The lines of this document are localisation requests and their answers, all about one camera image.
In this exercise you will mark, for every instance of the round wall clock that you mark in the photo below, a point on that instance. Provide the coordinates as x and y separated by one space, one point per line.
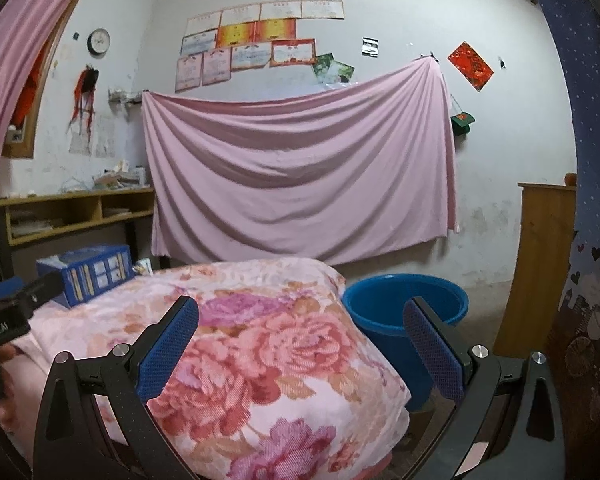
99 41

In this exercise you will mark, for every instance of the person's left hand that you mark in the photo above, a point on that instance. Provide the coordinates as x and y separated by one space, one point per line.
6 352

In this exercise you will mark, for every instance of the pile of books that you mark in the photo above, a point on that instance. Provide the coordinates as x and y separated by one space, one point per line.
120 175

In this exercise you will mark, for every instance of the pink window curtain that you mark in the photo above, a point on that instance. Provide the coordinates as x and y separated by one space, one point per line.
10 85

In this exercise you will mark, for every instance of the black and white sticker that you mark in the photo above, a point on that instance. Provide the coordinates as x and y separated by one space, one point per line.
370 47

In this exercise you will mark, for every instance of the stack of papers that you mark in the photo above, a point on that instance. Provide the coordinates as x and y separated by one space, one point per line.
35 225

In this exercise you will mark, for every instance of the wooden shelf desk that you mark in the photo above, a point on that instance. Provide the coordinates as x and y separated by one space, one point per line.
105 194

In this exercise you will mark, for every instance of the small white box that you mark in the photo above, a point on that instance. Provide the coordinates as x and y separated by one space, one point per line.
16 135

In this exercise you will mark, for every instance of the pink hanging sheet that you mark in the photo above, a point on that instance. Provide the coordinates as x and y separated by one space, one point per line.
300 170

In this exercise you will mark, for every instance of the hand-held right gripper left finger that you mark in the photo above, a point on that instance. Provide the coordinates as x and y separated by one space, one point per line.
165 355

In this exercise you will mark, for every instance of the red tassel ornament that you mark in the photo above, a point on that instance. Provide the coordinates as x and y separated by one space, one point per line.
84 85

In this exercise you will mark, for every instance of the red paper poster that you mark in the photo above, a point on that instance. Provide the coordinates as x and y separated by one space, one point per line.
471 66

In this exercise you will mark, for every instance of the wooden cabinet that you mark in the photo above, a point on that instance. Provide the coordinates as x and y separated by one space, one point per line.
535 260

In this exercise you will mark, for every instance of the orange cloth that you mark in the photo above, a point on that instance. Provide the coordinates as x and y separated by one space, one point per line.
27 90

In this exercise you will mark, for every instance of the green photo print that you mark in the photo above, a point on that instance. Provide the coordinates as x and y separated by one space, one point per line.
322 65
344 72

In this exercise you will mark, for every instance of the wooden window frame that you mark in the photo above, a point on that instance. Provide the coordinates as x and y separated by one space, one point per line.
17 151

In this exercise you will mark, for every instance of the green cap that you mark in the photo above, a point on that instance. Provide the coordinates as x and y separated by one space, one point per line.
461 122

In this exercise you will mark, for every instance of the blue starry curtain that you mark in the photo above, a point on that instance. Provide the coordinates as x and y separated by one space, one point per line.
580 110

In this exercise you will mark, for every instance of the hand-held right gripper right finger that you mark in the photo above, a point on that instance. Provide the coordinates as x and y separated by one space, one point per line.
435 355

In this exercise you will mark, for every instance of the group of wall certificates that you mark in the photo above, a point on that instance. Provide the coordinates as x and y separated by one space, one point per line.
250 50

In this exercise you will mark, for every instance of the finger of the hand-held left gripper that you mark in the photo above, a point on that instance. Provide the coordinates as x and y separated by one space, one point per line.
42 287
7 290

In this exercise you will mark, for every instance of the blue plastic bucket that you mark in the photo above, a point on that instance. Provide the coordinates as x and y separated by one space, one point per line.
380 320

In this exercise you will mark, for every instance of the floral blanket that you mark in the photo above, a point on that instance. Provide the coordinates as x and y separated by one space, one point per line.
280 350

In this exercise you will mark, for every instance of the metal wall shelf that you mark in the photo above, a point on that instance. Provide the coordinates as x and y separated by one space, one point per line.
125 97

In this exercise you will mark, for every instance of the blue cardboard box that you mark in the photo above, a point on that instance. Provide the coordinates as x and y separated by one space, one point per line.
90 272

